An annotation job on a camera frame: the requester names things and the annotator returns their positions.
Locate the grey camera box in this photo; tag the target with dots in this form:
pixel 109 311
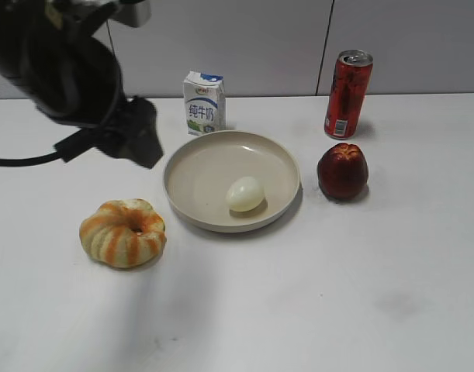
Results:
pixel 132 13

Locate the orange striped pumpkin toy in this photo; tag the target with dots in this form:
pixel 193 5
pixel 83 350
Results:
pixel 124 234

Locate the red soda can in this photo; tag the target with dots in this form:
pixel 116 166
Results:
pixel 352 72

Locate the white egg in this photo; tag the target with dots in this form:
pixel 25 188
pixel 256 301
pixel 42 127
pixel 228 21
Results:
pixel 245 194

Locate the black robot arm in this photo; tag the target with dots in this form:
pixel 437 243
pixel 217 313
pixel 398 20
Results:
pixel 48 51

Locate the beige round plate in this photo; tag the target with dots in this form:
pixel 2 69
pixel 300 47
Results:
pixel 199 174

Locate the white milk carton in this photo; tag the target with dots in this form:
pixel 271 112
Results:
pixel 205 103

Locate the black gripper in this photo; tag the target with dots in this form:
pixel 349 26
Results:
pixel 129 133

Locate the dark red apple toy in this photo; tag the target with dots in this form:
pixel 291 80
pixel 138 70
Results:
pixel 342 172

